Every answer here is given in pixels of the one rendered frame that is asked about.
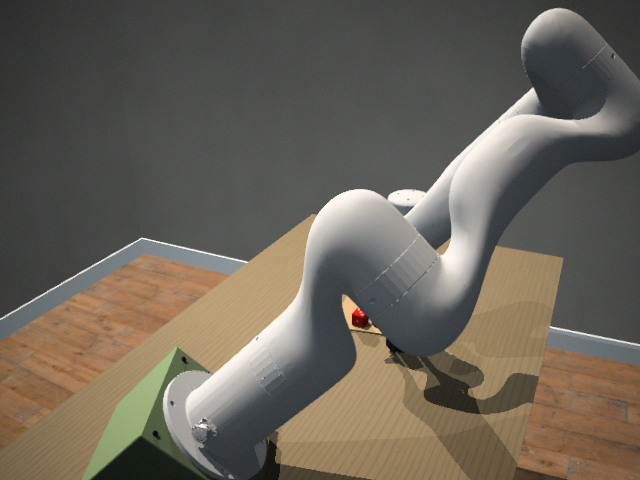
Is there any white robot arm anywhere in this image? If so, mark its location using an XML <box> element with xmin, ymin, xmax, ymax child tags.
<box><xmin>163</xmin><ymin>8</ymin><xmax>640</xmax><ymax>480</ymax></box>

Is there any tan flat mat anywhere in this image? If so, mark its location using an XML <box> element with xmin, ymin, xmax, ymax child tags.
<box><xmin>342</xmin><ymin>296</ymin><xmax>383</xmax><ymax>335</ymax></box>

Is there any red die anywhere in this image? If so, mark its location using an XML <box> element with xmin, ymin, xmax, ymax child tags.
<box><xmin>352</xmin><ymin>308</ymin><xmax>369</xmax><ymax>328</ymax></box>

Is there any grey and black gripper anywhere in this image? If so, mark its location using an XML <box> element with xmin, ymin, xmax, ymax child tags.
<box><xmin>386</xmin><ymin>339</ymin><xmax>397</xmax><ymax>353</ymax></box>

